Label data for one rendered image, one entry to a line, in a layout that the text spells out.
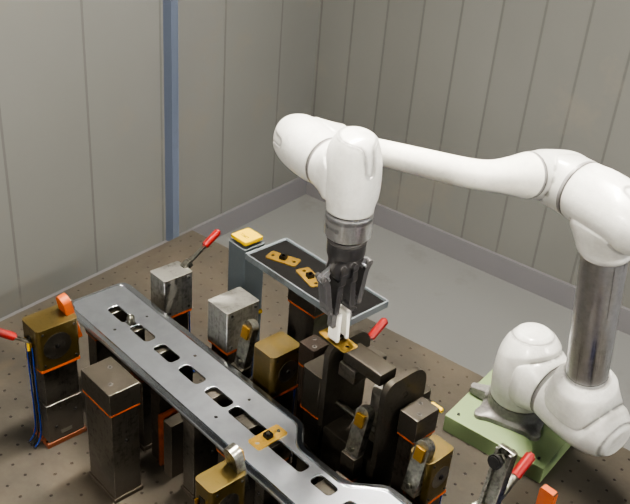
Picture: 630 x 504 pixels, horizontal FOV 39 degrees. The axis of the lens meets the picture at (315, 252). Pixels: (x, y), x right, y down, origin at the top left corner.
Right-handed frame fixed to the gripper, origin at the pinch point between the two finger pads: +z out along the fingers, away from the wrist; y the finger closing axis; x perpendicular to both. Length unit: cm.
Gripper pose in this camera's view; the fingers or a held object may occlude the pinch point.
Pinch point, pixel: (339, 323)
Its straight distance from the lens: 180.3
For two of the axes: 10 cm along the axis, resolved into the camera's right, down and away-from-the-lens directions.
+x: 6.2, 4.4, -6.5
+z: -0.6, 8.5, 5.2
